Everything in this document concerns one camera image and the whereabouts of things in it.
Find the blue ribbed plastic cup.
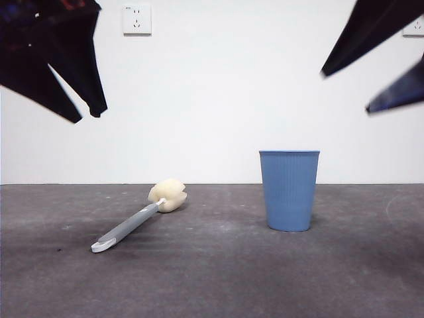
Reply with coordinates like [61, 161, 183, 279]
[258, 149, 321, 233]

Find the grey-handled sponge cup brush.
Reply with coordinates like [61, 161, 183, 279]
[91, 178, 188, 254]

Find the white wall socket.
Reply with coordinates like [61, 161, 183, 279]
[402, 15, 424, 38]
[123, 5, 152, 36]

